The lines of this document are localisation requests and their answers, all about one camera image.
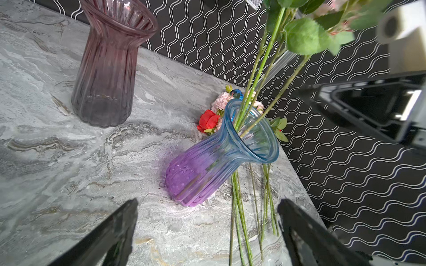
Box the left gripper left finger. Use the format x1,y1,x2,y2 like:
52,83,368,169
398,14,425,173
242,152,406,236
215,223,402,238
50,198,138,266

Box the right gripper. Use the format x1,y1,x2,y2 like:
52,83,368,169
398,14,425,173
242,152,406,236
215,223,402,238
299,72,426,150

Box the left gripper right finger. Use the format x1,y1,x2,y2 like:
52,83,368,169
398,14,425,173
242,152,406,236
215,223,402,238
277,199,373,266

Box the pink peony spray stem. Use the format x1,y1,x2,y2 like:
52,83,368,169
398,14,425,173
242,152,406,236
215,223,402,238
237,0,390,136

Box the blue purple glass vase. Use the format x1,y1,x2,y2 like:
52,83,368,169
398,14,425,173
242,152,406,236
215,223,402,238
165,99,280,207

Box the white flower stem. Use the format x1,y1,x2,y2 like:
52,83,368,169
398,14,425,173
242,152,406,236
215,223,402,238
234,1,289,131

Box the dark pink glass vase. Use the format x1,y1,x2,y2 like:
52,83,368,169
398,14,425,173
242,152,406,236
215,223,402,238
71,1,159,127

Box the red and pink flower stem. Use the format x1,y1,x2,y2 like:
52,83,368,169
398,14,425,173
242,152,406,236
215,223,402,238
197,110,254,266

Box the pink spray with red bud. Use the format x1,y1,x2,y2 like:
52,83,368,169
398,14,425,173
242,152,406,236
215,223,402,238
211,85,278,266

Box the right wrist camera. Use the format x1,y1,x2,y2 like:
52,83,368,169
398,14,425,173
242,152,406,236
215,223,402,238
376,1,426,74

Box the white mesh wall basket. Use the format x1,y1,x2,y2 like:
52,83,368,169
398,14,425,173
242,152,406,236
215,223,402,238
246,0,262,10

